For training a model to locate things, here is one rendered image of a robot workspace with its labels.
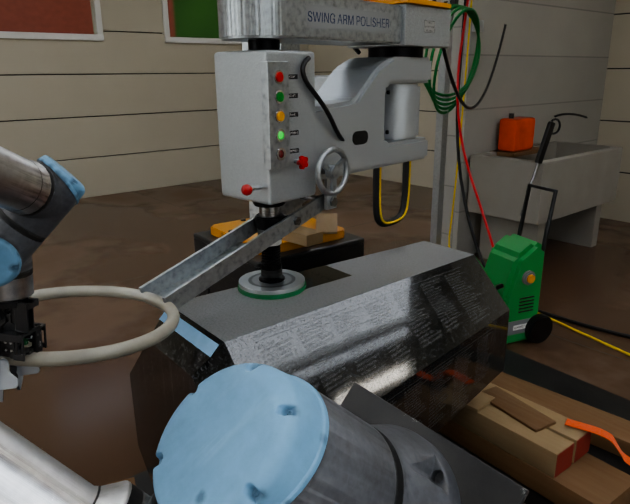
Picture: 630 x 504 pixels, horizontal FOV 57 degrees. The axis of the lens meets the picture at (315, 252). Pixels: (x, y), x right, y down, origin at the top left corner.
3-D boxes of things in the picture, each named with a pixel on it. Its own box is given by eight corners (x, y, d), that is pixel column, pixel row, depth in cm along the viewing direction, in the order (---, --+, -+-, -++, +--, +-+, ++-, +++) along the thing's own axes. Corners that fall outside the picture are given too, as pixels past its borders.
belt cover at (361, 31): (393, 59, 232) (394, 14, 227) (449, 57, 216) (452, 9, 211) (200, 55, 164) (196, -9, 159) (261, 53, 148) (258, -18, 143)
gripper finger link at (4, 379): (12, 409, 111) (15, 362, 111) (-15, 405, 112) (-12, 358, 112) (23, 404, 114) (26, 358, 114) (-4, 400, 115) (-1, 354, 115)
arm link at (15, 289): (-32, 277, 107) (4, 264, 116) (-30, 302, 108) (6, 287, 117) (11, 283, 106) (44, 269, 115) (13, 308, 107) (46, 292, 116)
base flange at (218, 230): (207, 233, 282) (206, 223, 280) (290, 218, 310) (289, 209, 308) (260, 257, 244) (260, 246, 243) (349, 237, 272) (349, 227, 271)
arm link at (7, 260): (-11, 214, 91) (1, 201, 102) (-60, 270, 91) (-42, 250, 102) (41, 250, 95) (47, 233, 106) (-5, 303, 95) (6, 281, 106)
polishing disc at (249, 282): (318, 283, 185) (318, 279, 185) (265, 300, 172) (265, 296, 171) (277, 267, 200) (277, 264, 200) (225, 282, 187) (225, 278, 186)
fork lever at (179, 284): (300, 196, 202) (297, 183, 200) (342, 204, 190) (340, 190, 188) (137, 299, 161) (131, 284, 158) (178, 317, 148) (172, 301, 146)
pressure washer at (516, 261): (510, 318, 362) (524, 181, 336) (551, 341, 331) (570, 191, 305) (463, 327, 349) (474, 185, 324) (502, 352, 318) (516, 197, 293)
